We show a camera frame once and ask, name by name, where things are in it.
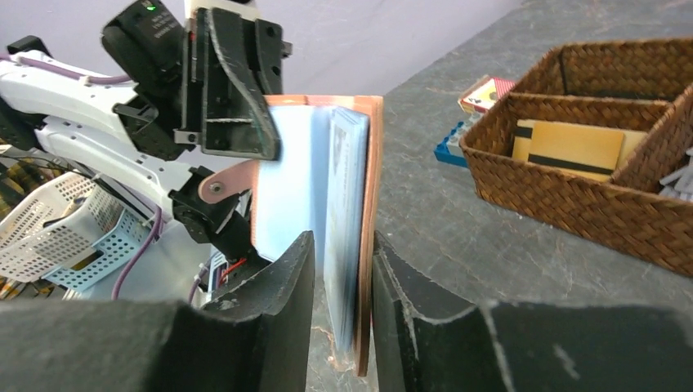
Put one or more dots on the gold card front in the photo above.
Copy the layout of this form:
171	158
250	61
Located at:
581	150

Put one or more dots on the brown woven basket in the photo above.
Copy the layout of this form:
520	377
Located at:
640	85

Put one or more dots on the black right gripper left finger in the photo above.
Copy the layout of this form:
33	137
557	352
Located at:
253	338

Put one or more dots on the pink tan small box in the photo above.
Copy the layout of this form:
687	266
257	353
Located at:
484	94

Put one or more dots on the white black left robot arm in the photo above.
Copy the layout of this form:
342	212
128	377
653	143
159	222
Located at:
70	114

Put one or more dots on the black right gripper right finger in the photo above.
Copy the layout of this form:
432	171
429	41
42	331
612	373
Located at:
427	338

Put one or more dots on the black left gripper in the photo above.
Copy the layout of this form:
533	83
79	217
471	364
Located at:
200	83

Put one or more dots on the white perforated basket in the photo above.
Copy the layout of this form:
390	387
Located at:
70	232

